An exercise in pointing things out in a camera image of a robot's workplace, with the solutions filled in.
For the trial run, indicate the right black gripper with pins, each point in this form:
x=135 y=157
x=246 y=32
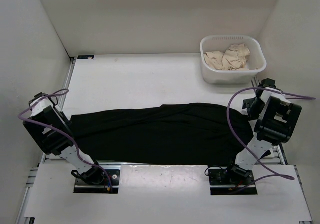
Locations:
x=252 y=114

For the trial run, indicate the black trousers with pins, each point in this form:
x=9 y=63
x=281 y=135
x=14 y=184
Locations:
x=179 y=134

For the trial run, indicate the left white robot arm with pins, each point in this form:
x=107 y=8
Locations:
x=51 y=130

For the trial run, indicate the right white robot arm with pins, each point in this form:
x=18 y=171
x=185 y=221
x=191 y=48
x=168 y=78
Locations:
x=276 y=119

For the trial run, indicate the beige trousers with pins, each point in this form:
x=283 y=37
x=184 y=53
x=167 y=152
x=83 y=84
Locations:
x=233 y=59

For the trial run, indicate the white plastic basket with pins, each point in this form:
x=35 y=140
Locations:
x=256 y=61

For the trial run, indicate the black corner label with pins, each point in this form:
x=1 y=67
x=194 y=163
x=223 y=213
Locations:
x=85 y=57

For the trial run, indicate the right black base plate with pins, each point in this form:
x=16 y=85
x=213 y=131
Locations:
x=222 y=183

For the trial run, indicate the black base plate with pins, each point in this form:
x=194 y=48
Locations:
x=222 y=183
x=100 y=184

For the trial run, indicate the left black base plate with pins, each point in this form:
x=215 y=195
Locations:
x=100 y=184

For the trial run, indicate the aluminium frame rail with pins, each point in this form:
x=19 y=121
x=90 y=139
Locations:
x=62 y=99

